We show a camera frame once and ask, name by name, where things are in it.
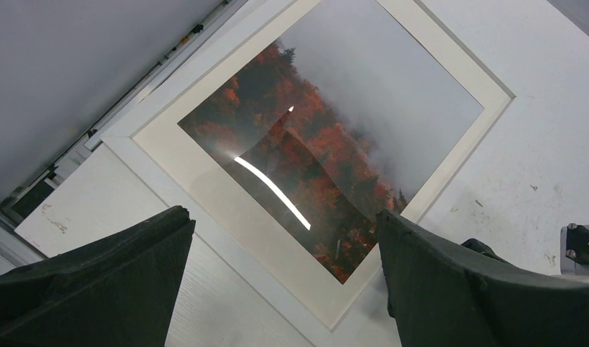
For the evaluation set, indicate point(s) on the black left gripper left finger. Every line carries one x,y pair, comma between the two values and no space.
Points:
120,290

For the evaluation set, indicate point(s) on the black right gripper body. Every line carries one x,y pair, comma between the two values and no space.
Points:
574,250

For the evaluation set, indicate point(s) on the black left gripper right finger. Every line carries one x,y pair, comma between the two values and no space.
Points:
445,294

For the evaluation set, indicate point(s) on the white picture frame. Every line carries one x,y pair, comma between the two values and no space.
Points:
230,221

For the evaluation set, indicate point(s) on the autumn forest photo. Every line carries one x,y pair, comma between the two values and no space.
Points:
343,115

